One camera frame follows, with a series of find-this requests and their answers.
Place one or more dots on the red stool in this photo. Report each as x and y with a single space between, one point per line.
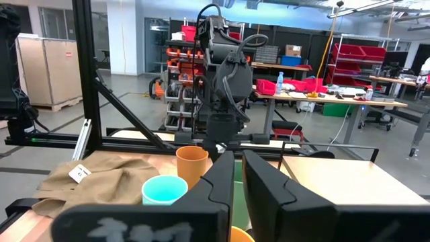
287 129

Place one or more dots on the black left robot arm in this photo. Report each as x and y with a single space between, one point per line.
228 77

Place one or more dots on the silver aluminium bar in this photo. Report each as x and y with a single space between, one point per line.
81 141

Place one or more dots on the black aluminium table frame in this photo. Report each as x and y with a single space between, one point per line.
87 67

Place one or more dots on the orange plastic cup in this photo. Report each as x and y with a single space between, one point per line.
191 164

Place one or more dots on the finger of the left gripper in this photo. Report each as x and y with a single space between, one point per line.
211 150
226 147

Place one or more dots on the green plastic cup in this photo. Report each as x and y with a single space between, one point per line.
240 201

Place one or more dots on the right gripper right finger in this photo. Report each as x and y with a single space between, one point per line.
302 218

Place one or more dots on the black mug yellow inside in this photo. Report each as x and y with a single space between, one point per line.
240 237

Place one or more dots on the wooden workbench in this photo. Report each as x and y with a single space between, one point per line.
336 99
396 80

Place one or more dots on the large cardboard crate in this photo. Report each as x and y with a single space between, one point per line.
50 70

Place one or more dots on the light blue plastic mug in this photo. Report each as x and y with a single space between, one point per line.
161 191

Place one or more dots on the white printed cloth tag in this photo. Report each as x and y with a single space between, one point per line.
80 173

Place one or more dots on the tan cloth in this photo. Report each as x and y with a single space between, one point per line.
111 181

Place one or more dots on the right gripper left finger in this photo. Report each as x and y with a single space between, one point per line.
201 215

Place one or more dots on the green storage bin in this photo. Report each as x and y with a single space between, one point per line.
337 110

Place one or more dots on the small cardboard box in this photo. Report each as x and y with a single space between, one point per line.
293 50

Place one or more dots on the blue storage bin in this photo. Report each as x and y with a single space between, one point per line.
291 60

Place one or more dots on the clear water bottle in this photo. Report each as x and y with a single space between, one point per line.
279 84

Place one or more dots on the parts rack orange bins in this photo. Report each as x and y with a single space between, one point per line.
179 77

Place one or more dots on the red storage bin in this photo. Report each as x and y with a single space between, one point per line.
188 33
265 87

